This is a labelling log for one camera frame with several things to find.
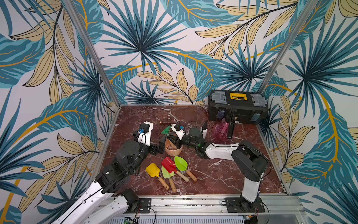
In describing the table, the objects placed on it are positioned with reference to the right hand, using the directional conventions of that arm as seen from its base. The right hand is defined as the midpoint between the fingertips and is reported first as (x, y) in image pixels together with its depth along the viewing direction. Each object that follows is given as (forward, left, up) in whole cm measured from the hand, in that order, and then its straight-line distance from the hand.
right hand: (159, 144), depth 79 cm
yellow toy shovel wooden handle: (-10, +4, -15) cm, 18 cm away
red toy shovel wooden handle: (-7, -6, -15) cm, 18 cm away
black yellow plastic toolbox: (+25, -62, +2) cm, 67 cm away
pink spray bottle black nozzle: (+13, -41, -11) cm, 45 cm away
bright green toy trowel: (-7, -14, -16) cm, 22 cm away
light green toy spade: (-12, -5, -15) cm, 20 cm away
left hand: (-4, -1, +17) cm, 18 cm away
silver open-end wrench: (+37, -5, -14) cm, 40 cm away
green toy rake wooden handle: (+6, -4, +4) cm, 9 cm away
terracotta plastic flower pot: (0, -7, -5) cm, 8 cm away
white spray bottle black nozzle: (+12, -28, -4) cm, 31 cm away
